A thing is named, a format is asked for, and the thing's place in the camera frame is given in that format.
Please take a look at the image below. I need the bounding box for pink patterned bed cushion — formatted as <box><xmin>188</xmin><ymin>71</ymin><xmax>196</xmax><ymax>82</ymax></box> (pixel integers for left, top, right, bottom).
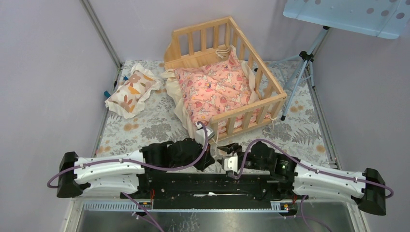
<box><xmin>161</xmin><ymin>46</ymin><xmax>260</xmax><ymax>138</ymax></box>

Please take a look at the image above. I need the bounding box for wooden pet bed frame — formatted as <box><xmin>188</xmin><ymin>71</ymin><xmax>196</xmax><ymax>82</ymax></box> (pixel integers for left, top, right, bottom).
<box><xmin>164</xmin><ymin>17</ymin><xmax>287</xmax><ymax>140</ymax></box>

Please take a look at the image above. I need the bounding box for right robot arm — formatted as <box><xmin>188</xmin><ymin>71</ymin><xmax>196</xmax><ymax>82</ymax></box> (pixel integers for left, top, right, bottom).
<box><xmin>217</xmin><ymin>139</ymin><xmax>393</xmax><ymax>216</ymax></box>

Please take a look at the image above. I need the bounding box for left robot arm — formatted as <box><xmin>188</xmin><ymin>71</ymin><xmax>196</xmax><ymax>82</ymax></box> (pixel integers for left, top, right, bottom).
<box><xmin>46</xmin><ymin>122</ymin><xmax>215</xmax><ymax>199</ymax></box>

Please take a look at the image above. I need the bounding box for floral table mat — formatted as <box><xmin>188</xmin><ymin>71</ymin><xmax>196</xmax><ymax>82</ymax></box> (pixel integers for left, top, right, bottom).
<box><xmin>96</xmin><ymin>62</ymin><xmax>328</xmax><ymax>167</ymax></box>

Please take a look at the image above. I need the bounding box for floral small pillow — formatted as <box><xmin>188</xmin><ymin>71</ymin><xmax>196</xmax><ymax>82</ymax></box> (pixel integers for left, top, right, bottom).
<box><xmin>105</xmin><ymin>63</ymin><xmax>163</xmax><ymax>119</ymax></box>

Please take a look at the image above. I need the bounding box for blue toy item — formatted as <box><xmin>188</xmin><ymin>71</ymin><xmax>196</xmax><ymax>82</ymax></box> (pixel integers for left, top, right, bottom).
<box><xmin>103</xmin><ymin>76</ymin><xmax>129</xmax><ymax>99</ymax></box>

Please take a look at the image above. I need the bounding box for black tripod stand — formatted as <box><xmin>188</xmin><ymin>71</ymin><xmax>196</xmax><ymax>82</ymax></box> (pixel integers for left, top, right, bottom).
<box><xmin>268</xmin><ymin>26</ymin><xmax>330</xmax><ymax>121</ymax></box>

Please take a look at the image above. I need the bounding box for grey diagonal pole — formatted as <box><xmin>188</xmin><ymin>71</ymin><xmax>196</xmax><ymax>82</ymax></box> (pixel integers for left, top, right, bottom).
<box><xmin>80</xmin><ymin>0</ymin><xmax>122</xmax><ymax>69</ymax></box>

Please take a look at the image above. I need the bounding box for light blue perforated panel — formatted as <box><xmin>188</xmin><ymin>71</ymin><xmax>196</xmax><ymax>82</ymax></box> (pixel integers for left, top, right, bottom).
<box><xmin>283</xmin><ymin>0</ymin><xmax>410</xmax><ymax>40</ymax></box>

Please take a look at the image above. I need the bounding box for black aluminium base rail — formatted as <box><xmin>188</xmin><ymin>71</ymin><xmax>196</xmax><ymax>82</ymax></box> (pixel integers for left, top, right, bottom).
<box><xmin>70</xmin><ymin>170</ymin><xmax>360</xmax><ymax>212</ymax></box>

